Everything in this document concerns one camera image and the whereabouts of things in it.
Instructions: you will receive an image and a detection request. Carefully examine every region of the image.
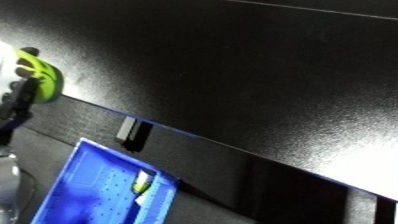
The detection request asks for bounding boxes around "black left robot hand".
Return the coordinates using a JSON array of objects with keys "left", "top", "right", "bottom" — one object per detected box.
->
[{"left": 0, "top": 46, "right": 43, "bottom": 145}]

